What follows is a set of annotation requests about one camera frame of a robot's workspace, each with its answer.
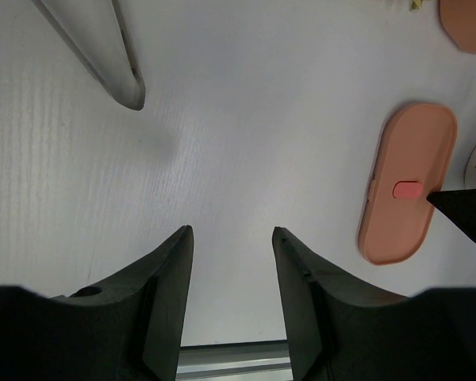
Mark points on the yellow bamboo mat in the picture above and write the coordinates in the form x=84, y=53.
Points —
x=415, y=5

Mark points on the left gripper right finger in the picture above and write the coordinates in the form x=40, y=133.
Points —
x=339, y=327

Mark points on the pink oval lunch box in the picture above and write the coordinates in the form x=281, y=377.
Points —
x=458, y=18

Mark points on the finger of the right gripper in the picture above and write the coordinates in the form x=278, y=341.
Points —
x=459, y=206

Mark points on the pink lunch box lid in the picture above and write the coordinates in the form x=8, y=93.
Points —
x=413, y=156

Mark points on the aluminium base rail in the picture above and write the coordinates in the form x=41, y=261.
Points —
x=265, y=360

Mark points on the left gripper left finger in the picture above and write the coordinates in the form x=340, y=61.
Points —
x=127, y=326

